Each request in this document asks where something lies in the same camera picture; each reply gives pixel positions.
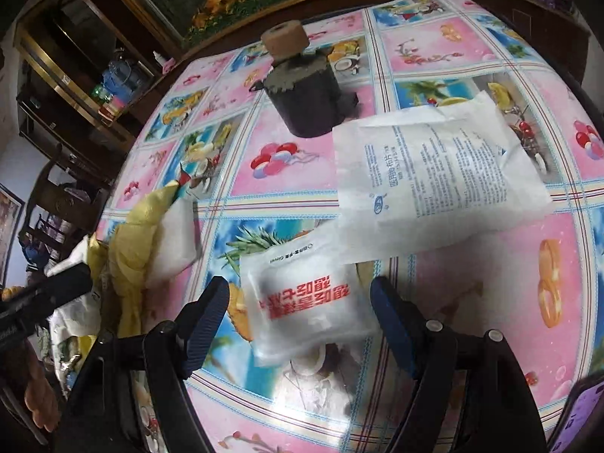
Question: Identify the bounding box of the white gauze packet blue print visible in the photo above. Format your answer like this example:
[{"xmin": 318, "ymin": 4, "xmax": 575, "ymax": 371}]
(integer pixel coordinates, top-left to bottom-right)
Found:
[{"xmin": 333, "ymin": 91, "xmax": 554, "ymax": 265}]

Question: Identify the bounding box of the yellow fluffy towel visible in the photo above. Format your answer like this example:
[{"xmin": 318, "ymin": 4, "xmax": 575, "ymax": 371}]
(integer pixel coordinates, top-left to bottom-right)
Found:
[{"xmin": 87, "ymin": 182, "xmax": 199, "ymax": 341}]

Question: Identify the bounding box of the white packet with red print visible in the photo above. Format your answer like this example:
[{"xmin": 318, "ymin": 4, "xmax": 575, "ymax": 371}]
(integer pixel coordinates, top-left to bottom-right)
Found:
[{"xmin": 240, "ymin": 219, "xmax": 383, "ymax": 368}]

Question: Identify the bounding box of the blue water bottle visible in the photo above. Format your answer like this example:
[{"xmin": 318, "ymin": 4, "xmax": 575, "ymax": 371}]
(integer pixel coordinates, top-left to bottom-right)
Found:
[{"xmin": 101, "ymin": 54, "xmax": 147, "ymax": 105}]

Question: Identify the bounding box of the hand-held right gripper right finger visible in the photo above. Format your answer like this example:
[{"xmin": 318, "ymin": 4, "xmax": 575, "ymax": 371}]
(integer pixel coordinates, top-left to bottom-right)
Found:
[{"xmin": 369, "ymin": 276, "xmax": 553, "ymax": 453}]

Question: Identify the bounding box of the dark cylinder with wooden knob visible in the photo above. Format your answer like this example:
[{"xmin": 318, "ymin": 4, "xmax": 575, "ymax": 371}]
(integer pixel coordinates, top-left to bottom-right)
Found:
[{"xmin": 250, "ymin": 21, "xmax": 359, "ymax": 139}]

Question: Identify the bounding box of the purple flat object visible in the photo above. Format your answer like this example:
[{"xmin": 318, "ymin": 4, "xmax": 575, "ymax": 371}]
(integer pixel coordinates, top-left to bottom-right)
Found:
[{"xmin": 550, "ymin": 373, "xmax": 604, "ymax": 453}]

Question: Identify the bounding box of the dark wooden cabinet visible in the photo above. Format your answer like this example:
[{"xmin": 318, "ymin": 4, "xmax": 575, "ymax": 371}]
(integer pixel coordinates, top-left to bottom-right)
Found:
[{"xmin": 14, "ymin": 0, "xmax": 185, "ymax": 171}]

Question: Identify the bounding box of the dark wooden chair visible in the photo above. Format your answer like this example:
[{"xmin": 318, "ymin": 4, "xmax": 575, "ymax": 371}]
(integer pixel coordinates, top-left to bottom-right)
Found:
[{"xmin": 19, "ymin": 158, "xmax": 111, "ymax": 265}]

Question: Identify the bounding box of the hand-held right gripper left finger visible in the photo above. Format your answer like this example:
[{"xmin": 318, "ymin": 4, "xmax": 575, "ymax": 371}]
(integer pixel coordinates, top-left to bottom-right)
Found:
[{"xmin": 54, "ymin": 276, "xmax": 231, "ymax": 453}]

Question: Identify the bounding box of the framed wall picture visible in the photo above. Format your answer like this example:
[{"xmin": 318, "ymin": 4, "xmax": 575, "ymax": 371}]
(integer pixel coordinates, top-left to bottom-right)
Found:
[{"xmin": 0, "ymin": 184, "xmax": 24, "ymax": 288}]

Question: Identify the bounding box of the white soft packet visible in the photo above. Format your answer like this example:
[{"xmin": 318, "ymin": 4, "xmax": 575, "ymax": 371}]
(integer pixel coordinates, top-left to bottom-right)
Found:
[{"xmin": 146, "ymin": 193, "xmax": 201, "ymax": 288}]

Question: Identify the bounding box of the person's left hand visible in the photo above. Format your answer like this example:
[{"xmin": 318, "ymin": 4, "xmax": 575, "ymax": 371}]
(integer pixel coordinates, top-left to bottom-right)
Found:
[{"xmin": 0, "ymin": 340, "xmax": 62, "ymax": 436}]

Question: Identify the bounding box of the printed plastic tablecloth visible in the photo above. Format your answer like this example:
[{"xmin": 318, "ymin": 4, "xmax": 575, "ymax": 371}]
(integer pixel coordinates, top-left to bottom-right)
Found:
[{"xmin": 94, "ymin": 0, "xmax": 604, "ymax": 453}]

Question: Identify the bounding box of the white plastic bag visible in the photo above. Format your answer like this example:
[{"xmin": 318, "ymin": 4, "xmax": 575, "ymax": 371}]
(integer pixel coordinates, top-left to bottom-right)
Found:
[{"xmin": 47, "ymin": 236, "xmax": 119, "ymax": 388}]

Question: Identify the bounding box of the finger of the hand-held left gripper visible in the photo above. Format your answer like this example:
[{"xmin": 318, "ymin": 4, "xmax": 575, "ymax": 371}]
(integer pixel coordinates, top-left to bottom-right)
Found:
[{"xmin": 27, "ymin": 262, "xmax": 93, "ymax": 316}]

